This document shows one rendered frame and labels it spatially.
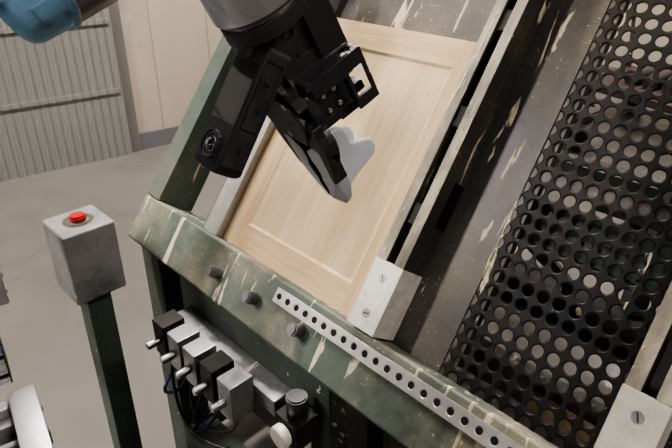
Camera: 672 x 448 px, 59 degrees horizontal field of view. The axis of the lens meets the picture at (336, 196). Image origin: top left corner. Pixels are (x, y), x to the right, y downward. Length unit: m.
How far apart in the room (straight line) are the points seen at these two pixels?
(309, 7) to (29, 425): 0.62
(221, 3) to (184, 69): 3.96
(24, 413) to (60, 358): 1.70
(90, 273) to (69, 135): 2.85
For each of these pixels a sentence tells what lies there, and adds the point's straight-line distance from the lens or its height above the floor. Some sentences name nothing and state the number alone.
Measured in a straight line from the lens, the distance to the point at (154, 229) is 1.52.
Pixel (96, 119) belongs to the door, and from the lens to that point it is 4.27.
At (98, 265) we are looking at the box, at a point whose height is 0.83.
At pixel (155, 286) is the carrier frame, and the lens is 1.66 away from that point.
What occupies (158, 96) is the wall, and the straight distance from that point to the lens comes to 4.40.
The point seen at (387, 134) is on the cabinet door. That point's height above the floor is 1.17.
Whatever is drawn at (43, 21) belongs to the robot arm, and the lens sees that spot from 0.44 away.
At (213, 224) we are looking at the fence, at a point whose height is 0.92.
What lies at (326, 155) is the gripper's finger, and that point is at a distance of 0.51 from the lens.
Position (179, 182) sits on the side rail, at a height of 0.94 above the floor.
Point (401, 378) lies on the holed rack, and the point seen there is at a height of 0.89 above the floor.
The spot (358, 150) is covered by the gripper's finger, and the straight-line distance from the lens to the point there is 0.56.
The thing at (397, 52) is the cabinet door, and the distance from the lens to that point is 1.24.
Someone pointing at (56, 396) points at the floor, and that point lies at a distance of 2.44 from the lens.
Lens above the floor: 1.58
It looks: 26 degrees down
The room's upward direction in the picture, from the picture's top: straight up
